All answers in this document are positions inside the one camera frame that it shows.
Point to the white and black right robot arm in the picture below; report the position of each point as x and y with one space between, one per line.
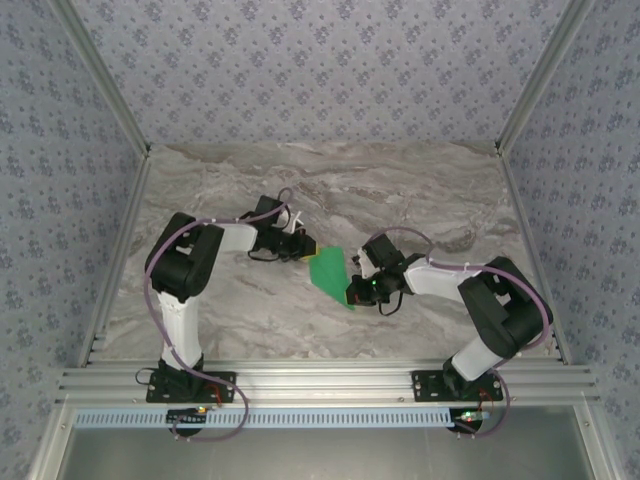
440 280

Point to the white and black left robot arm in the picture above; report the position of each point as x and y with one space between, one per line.
180 325

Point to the aluminium cross beam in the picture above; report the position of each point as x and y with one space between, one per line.
320 382

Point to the small circuit board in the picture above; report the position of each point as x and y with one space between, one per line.
470 416
185 416

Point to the grey metal panel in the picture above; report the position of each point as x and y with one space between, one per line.
320 457

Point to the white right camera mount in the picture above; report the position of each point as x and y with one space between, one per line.
365 267

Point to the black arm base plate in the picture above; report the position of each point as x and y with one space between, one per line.
425 387
225 387

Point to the aluminium side rail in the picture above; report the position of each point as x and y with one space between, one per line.
525 225
117 260

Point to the aluminium frame post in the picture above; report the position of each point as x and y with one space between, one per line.
107 85
542 75

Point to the aluminium lower frame rail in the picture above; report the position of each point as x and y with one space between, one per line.
52 440
595 440

